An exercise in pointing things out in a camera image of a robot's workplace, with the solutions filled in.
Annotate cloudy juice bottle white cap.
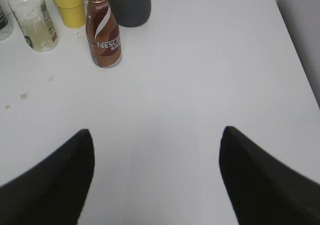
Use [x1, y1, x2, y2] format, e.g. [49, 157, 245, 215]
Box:
[8, 0, 58, 52]

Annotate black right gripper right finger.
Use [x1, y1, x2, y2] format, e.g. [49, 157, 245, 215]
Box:
[219, 126, 320, 225]

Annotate dark grey mug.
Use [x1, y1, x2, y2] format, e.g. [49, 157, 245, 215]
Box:
[109, 0, 152, 28]

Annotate brown Nescafe coffee bottle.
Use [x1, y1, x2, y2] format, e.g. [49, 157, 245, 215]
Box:
[85, 0, 122, 68]

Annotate clear water bottle green label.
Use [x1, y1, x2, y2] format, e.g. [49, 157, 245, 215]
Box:
[0, 8, 12, 41]

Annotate yellow paper cup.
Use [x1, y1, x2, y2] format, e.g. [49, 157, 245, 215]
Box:
[53, 0, 86, 29]

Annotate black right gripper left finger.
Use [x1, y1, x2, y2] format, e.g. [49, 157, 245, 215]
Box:
[0, 129, 95, 225]

